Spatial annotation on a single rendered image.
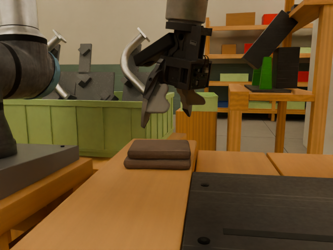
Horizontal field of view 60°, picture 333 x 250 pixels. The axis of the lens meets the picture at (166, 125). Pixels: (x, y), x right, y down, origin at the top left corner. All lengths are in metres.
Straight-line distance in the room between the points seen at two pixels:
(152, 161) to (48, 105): 0.57
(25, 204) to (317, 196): 0.42
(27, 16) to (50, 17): 7.83
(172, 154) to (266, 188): 0.14
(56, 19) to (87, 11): 0.91
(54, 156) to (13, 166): 0.10
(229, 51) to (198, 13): 6.07
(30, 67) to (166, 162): 0.38
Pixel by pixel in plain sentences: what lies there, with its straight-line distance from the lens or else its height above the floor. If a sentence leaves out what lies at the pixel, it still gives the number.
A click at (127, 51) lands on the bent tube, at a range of 1.13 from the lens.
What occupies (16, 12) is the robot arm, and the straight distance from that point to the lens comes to 0.72.
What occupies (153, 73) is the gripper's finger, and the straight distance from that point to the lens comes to 0.55.
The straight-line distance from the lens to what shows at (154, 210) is 0.31.
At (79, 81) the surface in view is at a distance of 1.13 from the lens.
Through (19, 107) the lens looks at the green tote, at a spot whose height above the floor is 0.93.
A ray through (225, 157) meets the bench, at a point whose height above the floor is 0.88.
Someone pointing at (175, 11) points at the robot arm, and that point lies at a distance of 0.54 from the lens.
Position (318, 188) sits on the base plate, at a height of 0.90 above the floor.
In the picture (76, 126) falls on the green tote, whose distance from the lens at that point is 0.91.
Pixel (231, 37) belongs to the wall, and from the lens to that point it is 7.16.
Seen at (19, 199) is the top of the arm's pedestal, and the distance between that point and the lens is 0.51.
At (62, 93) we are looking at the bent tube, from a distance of 1.17.
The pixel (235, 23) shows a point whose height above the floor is 2.08.
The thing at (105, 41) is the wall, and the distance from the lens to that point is 7.77.
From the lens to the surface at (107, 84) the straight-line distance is 1.15.
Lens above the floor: 1.04
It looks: 10 degrees down
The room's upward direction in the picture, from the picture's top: straight up
